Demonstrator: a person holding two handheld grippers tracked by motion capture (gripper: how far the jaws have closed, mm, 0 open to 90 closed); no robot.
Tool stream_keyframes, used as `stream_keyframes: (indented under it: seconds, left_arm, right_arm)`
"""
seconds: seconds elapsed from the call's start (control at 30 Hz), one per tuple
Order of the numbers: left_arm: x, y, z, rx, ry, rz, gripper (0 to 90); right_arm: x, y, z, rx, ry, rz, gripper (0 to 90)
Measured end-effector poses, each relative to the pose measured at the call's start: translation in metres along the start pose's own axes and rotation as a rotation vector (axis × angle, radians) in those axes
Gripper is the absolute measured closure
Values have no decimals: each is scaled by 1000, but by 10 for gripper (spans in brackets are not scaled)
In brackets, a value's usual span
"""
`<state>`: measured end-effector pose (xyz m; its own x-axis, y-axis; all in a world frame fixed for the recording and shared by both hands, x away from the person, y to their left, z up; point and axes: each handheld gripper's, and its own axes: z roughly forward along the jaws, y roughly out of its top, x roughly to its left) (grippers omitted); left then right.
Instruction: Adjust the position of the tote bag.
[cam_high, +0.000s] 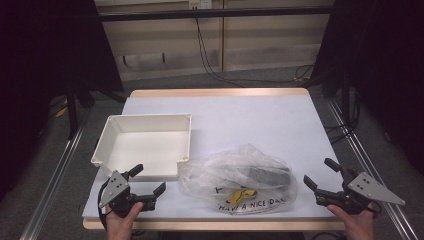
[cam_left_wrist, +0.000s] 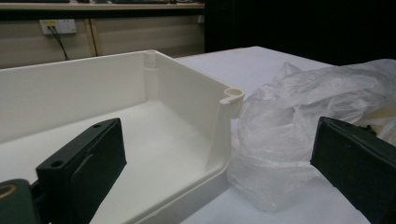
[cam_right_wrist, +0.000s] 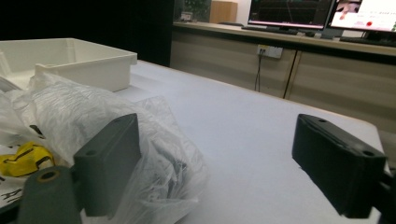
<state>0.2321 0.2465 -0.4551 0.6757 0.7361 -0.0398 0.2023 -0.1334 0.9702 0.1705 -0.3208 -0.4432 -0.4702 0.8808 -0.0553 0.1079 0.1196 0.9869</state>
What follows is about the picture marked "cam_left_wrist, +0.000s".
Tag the pale table cover sheet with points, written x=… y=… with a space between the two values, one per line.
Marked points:
x=249 y=68

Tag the clear plastic bag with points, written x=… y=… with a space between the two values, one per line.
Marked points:
x=280 y=130

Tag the white wall socket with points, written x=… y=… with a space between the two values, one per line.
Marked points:
x=62 y=25

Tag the white plastic tray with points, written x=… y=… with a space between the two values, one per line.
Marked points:
x=93 y=84

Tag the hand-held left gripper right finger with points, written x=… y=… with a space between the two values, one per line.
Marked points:
x=358 y=161

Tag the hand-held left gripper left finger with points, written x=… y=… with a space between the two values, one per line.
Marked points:
x=81 y=168

